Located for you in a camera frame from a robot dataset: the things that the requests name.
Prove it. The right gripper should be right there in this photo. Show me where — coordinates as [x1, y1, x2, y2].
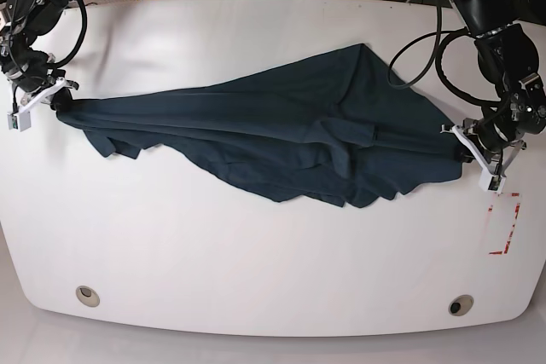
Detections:
[1, 46, 79, 113]

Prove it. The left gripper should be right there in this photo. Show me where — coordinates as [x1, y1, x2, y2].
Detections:
[441, 101, 545, 176]

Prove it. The dark teal T-shirt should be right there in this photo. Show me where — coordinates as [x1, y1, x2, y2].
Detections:
[56, 44, 462, 208]

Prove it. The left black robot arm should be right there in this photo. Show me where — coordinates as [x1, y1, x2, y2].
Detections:
[435, 0, 545, 180]

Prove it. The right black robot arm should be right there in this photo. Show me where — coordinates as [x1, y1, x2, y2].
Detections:
[1, 0, 88, 118]

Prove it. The red tape rectangle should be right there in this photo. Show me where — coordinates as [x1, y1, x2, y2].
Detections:
[485, 193, 522, 256]

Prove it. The right table grommet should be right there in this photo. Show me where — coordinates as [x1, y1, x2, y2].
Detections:
[448, 294, 474, 317]

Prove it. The table grommet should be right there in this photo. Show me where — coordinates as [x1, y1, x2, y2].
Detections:
[448, 294, 474, 317]
[76, 286, 100, 308]

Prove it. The left table grommet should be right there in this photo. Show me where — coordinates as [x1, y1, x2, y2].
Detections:
[76, 286, 100, 308]

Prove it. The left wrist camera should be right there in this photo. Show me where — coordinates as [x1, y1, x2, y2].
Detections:
[479, 170, 506, 194]

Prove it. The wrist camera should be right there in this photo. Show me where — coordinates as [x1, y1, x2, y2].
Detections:
[8, 112, 32, 132]
[479, 170, 506, 194]

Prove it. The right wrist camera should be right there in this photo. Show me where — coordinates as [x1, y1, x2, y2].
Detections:
[8, 112, 32, 132]

